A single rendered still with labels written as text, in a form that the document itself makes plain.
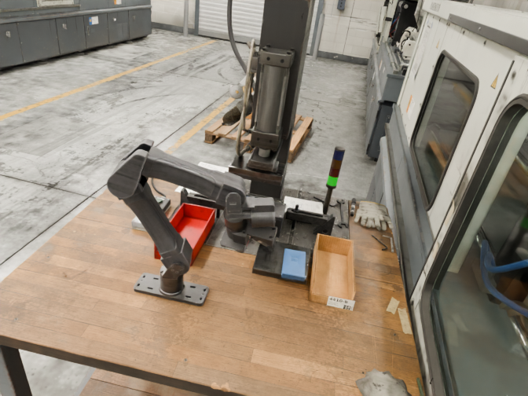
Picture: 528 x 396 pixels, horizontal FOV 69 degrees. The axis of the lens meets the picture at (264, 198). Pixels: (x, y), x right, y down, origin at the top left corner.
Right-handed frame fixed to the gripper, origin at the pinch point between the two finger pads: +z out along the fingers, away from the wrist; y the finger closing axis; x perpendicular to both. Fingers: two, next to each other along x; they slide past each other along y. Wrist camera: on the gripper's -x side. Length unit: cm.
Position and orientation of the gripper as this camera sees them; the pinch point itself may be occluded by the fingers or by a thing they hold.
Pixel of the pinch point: (239, 244)
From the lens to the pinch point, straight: 113.3
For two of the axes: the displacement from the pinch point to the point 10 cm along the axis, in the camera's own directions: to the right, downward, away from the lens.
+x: -9.5, -2.7, 1.6
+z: 0.0, 5.1, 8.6
